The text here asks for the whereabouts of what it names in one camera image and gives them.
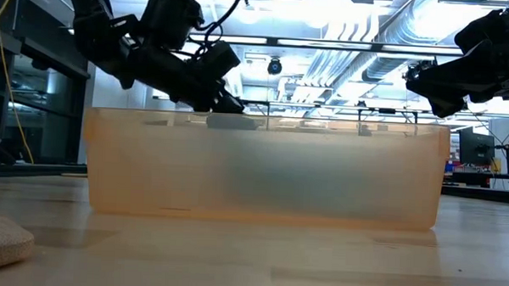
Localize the translucent orange plastic bin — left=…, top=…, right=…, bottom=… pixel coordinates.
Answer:
left=80, top=106, right=452, bottom=233

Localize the black monitor stand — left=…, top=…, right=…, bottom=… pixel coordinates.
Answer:
left=493, top=141, right=509, bottom=183

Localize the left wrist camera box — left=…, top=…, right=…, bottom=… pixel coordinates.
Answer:
left=197, top=40, right=243, bottom=83

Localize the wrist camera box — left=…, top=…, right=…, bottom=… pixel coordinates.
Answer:
left=197, top=40, right=243, bottom=83
left=454, top=8, right=509, bottom=55

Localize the black computer monitor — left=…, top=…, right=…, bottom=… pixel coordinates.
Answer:
left=456, top=126, right=497, bottom=167

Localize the yellow power cable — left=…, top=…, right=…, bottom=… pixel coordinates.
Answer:
left=0, top=0, right=42, bottom=166

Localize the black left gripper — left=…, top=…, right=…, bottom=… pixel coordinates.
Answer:
left=123, top=48, right=248, bottom=115

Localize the distant black gantry frame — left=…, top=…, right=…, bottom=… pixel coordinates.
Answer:
left=238, top=98, right=428, bottom=137

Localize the beige speckled rounded pad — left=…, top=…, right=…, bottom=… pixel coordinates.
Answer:
left=0, top=203, right=36, bottom=274

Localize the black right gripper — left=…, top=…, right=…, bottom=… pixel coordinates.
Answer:
left=404, top=20, right=509, bottom=121

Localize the cluttered black desk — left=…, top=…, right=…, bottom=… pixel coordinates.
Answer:
left=441, top=160, right=509, bottom=190

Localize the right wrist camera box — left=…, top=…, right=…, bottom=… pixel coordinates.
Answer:
left=454, top=8, right=509, bottom=55

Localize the black hanging cable reel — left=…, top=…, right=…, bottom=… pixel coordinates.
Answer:
left=266, top=57, right=284, bottom=77

